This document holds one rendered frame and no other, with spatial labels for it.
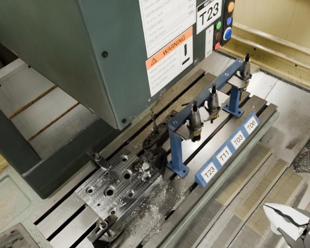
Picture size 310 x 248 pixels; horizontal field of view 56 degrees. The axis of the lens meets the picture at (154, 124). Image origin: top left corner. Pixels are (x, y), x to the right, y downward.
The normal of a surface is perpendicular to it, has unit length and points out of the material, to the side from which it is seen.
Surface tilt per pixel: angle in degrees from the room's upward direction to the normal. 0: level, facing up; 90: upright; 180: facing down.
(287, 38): 90
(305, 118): 24
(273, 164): 8
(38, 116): 90
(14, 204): 0
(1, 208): 0
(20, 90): 91
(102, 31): 90
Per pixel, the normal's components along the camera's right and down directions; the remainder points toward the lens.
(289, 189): 0.00, -0.70
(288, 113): -0.37, -0.32
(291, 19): -0.68, 0.61
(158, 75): 0.73, 0.48
